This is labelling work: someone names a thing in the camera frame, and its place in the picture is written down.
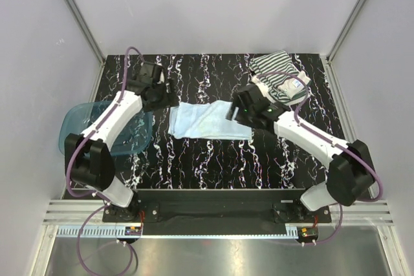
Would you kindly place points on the blue transparent plastic container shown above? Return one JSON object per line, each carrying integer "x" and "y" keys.
{"x": 134, "y": 137}

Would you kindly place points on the aluminium frame rail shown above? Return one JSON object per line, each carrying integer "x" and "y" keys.
{"x": 85, "y": 219}

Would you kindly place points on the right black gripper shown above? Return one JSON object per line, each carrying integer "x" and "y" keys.
{"x": 236, "y": 103}

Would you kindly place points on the electronics board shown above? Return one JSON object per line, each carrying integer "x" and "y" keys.
{"x": 309, "y": 233}
{"x": 133, "y": 230}

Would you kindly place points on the left electronics board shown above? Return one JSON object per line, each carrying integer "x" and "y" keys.
{"x": 133, "y": 230}

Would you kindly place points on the light blue towel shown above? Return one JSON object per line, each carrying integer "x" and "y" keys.
{"x": 205, "y": 121}

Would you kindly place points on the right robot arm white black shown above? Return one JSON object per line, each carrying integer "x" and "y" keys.
{"x": 349, "y": 165}

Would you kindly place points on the green white striped towel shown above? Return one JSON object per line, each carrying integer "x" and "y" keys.
{"x": 286, "y": 84}

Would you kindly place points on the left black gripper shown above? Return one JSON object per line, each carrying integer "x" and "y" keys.
{"x": 169, "y": 100}

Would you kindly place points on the right electronics board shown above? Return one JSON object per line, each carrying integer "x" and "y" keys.
{"x": 309, "y": 233}

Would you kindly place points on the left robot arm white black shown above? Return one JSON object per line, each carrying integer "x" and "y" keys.
{"x": 88, "y": 159}

